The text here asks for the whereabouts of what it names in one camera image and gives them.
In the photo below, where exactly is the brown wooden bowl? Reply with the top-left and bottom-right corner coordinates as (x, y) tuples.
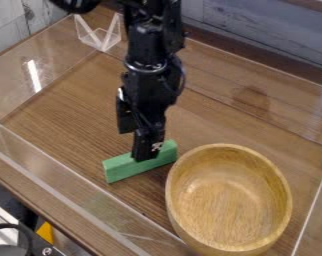
(165, 143), (292, 256)

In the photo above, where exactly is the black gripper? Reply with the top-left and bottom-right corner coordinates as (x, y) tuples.
(116, 55), (185, 162)

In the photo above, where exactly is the black cable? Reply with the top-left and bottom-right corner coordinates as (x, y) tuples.
(0, 224), (37, 256)

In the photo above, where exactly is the yellow and black device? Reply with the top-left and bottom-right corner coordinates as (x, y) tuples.
(17, 219), (79, 256)

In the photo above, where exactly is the green rectangular block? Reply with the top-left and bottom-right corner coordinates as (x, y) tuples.
(102, 140), (177, 183)

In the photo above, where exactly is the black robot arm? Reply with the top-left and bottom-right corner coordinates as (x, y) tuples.
(116, 0), (185, 162)

